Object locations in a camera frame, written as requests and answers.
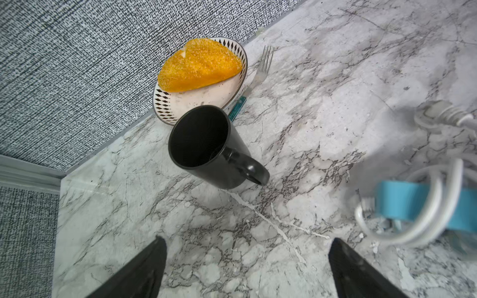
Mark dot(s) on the black cup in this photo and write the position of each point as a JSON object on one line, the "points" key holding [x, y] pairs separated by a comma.
{"points": [[206, 144]]}

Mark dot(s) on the green handled fork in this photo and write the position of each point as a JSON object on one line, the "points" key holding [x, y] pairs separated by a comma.
{"points": [[260, 76]]}

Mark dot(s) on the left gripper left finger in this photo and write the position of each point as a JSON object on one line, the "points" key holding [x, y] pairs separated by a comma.
{"points": [[140, 278]]}

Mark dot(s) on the patterned white bowl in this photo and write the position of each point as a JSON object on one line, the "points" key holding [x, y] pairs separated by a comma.
{"points": [[170, 107]]}

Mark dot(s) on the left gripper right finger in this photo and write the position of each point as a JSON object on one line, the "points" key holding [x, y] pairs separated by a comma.
{"points": [[354, 277]]}

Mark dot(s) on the orange food piece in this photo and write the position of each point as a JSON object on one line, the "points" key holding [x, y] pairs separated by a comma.
{"points": [[200, 63]]}

